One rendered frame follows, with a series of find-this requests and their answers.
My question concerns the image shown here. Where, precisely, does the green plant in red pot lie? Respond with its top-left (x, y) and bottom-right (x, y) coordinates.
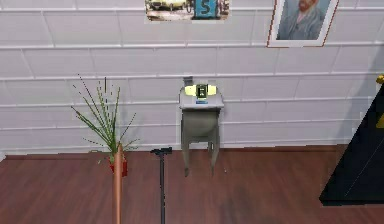
top-left (70, 74), bottom-right (140, 178)

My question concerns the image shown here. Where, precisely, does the grey side table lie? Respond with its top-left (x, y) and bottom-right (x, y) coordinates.
top-left (178, 84), bottom-right (225, 178)

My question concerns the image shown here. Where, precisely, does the orange round pole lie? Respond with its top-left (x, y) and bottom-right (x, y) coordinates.
top-left (111, 144), bottom-right (124, 224)

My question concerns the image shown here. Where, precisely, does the white framed portrait painting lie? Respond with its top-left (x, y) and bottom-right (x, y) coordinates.
top-left (266, 0), bottom-right (341, 49)

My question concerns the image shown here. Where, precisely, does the black cupboard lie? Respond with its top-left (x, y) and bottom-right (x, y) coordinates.
top-left (318, 83), bottom-right (384, 207)

